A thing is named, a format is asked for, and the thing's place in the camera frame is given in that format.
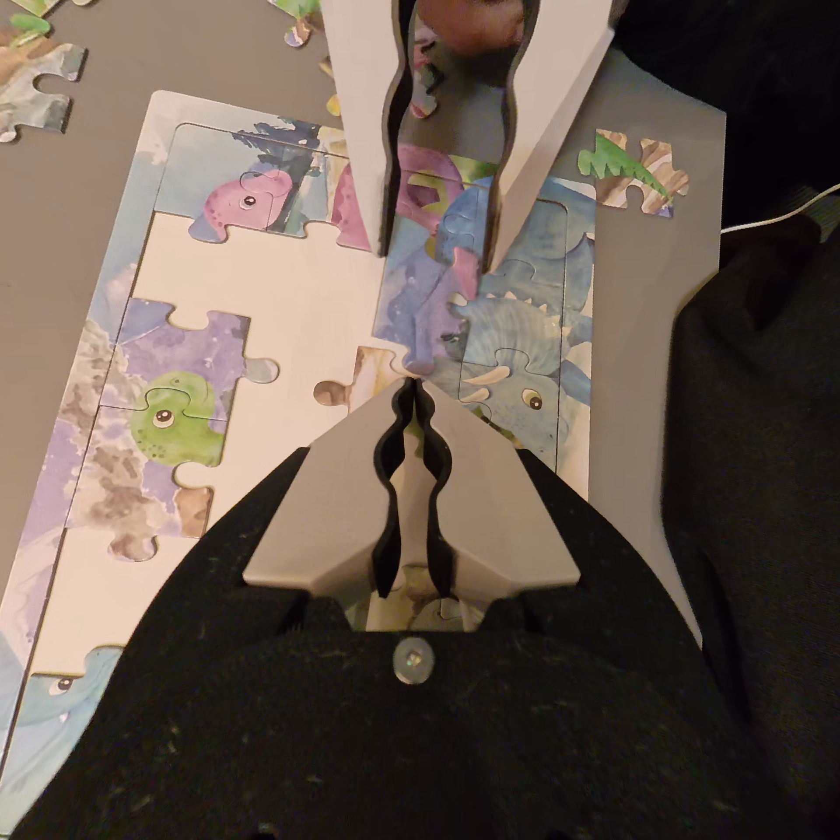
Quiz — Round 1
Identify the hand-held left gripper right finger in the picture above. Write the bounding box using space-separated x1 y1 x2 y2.
415 379 581 616

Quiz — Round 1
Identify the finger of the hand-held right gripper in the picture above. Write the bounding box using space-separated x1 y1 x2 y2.
320 0 404 257
484 0 618 273

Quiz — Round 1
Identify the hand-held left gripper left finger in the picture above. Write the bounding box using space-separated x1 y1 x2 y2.
243 379 417 609

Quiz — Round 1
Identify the green tan puzzle piece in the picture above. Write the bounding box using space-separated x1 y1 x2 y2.
266 0 326 48

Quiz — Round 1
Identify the blue triceratops head puzzle piece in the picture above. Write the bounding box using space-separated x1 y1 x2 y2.
427 348 573 463

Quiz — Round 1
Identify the purple blue green puzzle piece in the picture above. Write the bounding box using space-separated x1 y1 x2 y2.
392 144 500 237

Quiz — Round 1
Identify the purple dinosaur body puzzle piece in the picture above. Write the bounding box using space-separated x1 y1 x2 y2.
330 157 383 253

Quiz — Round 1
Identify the pink dinosaur head puzzle piece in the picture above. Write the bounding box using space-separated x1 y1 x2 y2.
157 125 329 244

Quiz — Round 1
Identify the blue white puzzle piece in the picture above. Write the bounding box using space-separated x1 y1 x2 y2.
449 259 592 370

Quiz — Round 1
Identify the dinosaur puzzle tray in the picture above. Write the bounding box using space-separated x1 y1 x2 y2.
0 88 598 815

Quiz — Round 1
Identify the pastel purple pink puzzle piece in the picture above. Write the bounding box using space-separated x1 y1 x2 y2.
373 230 481 375

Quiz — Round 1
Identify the person's right hand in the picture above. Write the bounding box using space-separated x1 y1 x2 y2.
415 0 527 58

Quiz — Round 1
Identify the green dinosaur brown puzzle piece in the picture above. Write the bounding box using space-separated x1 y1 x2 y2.
577 129 691 219

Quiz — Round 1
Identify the blue dinosaur body puzzle piece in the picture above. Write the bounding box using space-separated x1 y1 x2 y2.
443 177 570 290

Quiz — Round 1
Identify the pale blue purple puzzle piece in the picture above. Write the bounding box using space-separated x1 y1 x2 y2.
13 645 127 815

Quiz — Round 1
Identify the brown grey puzzle piece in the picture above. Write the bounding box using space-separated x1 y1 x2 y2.
0 13 88 143

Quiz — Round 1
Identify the thin white cord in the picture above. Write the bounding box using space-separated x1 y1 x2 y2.
721 184 840 232

